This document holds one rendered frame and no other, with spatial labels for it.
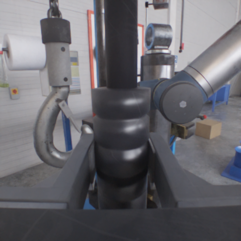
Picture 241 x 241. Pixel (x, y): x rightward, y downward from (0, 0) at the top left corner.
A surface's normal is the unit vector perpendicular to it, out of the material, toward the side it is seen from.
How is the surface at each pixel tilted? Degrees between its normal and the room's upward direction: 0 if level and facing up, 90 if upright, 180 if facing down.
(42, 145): 89
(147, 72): 90
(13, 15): 90
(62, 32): 90
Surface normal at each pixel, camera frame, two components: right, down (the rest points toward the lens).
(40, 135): 0.31, 0.26
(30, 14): 0.70, 0.18
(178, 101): -0.05, 0.27
